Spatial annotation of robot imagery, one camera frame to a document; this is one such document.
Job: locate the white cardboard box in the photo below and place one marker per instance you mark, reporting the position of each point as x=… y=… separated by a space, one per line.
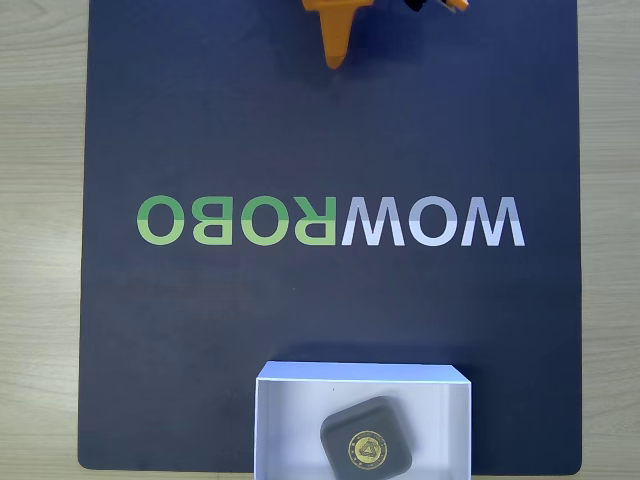
x=290 y=425

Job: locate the orange camera mount with board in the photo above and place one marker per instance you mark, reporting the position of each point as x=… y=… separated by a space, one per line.
x=459 y=4

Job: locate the grey square usb device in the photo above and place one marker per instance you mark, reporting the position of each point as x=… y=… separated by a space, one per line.
x=350 y=425

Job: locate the dark mat with WOWROBO print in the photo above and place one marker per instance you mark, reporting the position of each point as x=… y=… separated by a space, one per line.
x=250 y=125

